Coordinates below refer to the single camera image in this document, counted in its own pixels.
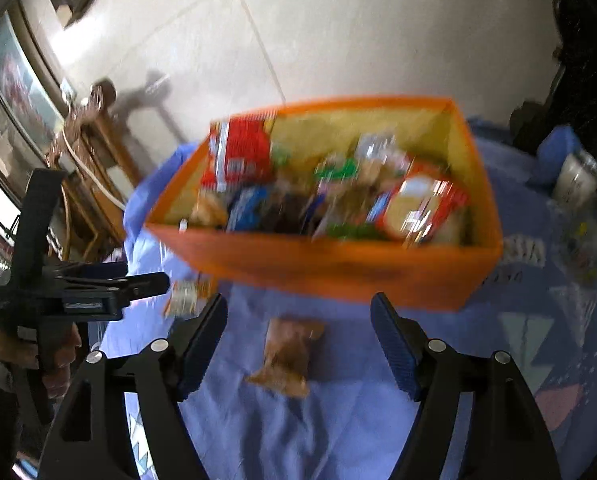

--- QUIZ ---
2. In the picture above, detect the clear printed glass cup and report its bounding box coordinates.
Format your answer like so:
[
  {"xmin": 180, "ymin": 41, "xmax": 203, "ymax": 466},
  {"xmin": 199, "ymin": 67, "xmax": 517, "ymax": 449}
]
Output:
[{"xmin": 559, "ymin": 204, "xmax": 597, "ymax": 287}]

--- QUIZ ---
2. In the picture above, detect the white cable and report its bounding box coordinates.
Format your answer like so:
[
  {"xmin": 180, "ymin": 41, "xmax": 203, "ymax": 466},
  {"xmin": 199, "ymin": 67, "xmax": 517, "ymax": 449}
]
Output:
[{"xmin": 62, "ymin": 129, "xmax": 128, "ymax": 209}]

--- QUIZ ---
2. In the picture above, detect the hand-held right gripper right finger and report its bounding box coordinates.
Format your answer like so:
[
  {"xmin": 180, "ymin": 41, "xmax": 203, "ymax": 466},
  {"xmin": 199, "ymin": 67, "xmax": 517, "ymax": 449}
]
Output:
[{"xmin": 371, "ymin": 291, "xmax": 563, "ymax": 480}]

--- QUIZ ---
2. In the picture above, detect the blue printed tablecloth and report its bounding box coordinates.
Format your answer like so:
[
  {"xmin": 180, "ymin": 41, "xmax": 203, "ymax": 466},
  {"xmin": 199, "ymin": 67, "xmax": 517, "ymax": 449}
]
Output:
[{"xmin": 98, "ymin": 115, "xmax": 597, "ymax": 480}]

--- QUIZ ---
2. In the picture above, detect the white drink can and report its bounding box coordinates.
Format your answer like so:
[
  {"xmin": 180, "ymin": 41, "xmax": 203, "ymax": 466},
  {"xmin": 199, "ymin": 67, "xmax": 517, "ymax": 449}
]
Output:
[{"xmin": 552, "ymin": 151, "xmax": 597, "ymax": 207}]

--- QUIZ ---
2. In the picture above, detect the orange cardboard box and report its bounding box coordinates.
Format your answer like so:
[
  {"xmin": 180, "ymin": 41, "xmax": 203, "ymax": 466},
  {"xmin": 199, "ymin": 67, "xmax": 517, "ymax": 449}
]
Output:
[{"xmin": 143, "ymin": 96, "xmax": 504, "ymax": 312}]

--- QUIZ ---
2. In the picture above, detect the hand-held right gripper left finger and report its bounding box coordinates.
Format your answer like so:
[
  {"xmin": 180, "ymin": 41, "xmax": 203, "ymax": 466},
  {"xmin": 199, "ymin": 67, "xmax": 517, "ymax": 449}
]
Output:
[{"xmin": 38, "ymin": 292, "xmax": 228, "ymax": 480}]

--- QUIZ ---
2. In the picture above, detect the person's left hand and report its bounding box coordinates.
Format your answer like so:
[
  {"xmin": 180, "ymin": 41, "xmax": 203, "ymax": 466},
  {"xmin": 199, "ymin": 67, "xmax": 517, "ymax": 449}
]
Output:
[{"xmin": 0, "ymin": 319, "xmax": 82, "ymax": 402}]

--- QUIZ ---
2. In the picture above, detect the carved wooden chair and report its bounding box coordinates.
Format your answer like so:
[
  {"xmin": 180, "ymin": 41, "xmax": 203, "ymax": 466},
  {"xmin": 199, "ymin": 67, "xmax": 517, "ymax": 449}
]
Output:
[{"xmin": 47, "ymin": 79, "xmax": 145, "ymax": 262}]

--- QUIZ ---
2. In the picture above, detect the framed wall picture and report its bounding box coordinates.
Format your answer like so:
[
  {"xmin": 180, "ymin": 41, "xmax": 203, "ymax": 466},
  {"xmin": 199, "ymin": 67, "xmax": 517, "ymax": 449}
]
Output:
[{"xmin": 0, "ymin": 10, "xmax": 68, "ymax": 157}]

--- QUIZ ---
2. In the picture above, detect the pile of snack packets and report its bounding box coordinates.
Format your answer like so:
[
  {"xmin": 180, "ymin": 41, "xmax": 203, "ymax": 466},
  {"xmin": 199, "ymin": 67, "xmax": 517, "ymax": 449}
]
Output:
[{"xmin": 189, "ymin": 116, "xmax": 472, "ymax": 250}]

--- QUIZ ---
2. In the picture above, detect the brown cookie bag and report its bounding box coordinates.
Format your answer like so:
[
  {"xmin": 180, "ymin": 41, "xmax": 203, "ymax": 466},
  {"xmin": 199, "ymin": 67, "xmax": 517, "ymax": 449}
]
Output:
[{"xmin": 245, "ymin": 317, "xmax": 327, "ymax": 399}]

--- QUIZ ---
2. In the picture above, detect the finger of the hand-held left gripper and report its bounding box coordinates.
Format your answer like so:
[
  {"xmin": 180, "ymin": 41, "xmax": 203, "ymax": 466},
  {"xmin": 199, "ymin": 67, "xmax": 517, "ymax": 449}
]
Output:
[
  {"xmin": 113, "ymin": 272, "xmax": 170, "ymax": 302},
  {"xmin": 9, "ymin": 168, "xmax": 68, "ymax": 283}
]

